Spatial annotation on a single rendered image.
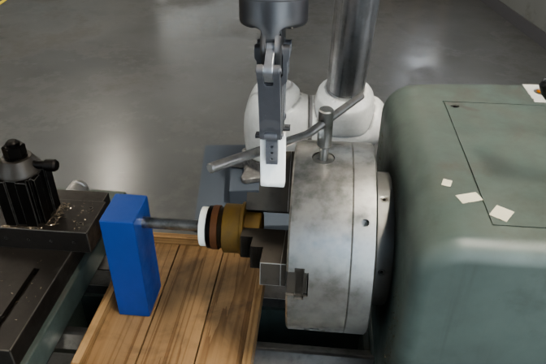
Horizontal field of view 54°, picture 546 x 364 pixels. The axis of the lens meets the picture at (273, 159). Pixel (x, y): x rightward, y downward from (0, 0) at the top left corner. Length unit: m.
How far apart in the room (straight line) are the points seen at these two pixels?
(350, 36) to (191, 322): 0.71
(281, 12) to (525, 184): 0.42
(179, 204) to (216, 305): 1.79
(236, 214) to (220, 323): 0.24
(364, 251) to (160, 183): 2.32
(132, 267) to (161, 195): 1.93
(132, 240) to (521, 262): 0.60
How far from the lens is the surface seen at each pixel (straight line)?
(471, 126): 0.92
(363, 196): 0.77
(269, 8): 0.56
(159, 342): 1.02
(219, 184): 1.61
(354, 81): 1.35
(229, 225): 0.88
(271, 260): 0.79
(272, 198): 0.90
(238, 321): 1.03
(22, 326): 1.00
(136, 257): 0.96
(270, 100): 0.57
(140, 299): 1.03
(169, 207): 2.81
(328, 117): 0.76
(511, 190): 0.77
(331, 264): 0.76
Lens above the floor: 1.66
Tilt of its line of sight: 32 degrees down
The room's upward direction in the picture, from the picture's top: straight up
